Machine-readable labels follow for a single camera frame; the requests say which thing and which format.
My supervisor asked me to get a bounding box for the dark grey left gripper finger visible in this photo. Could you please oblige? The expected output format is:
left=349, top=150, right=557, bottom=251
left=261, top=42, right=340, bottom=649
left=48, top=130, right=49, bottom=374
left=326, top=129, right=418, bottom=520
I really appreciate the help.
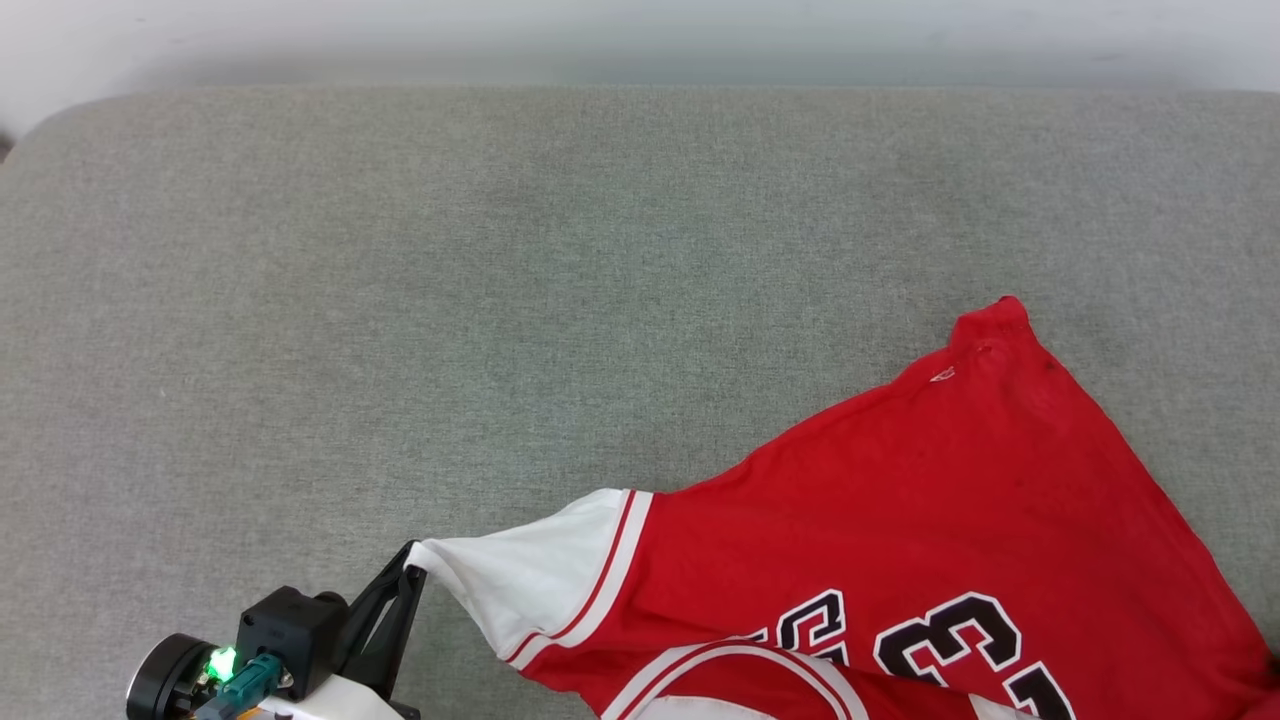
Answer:
left=350, top=566, right=428, bottom=701
left=344, top=540, right=418, bottom=643

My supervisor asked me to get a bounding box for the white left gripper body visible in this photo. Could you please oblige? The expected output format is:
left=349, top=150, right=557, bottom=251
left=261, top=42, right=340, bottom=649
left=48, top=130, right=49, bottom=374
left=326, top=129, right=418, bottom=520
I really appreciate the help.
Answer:
left=254, top=674, right=422, bottom=720

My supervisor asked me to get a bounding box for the red and white basketball jersey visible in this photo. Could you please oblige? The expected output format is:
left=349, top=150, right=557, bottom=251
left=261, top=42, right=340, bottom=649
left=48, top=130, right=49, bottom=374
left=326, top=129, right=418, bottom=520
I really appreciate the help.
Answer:
left=404, top=295, right=1280, bottom=720

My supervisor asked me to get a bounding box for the teal cable plug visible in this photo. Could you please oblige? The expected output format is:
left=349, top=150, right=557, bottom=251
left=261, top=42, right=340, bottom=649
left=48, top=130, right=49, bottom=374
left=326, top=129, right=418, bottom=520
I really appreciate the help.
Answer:
left=194, top=652, right=287, bottom=720

